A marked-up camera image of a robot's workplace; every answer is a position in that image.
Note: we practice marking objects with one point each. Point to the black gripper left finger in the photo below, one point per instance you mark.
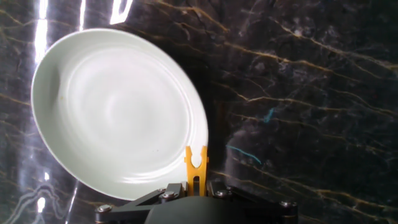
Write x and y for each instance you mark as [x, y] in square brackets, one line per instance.
[130, 211]

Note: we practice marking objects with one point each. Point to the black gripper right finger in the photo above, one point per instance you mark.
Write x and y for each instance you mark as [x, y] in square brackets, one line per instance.
[270, 213]

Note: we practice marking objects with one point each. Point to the yellow plastic clamp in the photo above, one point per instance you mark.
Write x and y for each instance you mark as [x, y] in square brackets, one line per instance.
[196, 171]

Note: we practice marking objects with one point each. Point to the pale green round plate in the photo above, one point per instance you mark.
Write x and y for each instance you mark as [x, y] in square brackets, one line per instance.
[118, 109]

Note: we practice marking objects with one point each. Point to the black marble pattern mat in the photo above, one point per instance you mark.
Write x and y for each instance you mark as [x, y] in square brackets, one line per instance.
[295, 93]

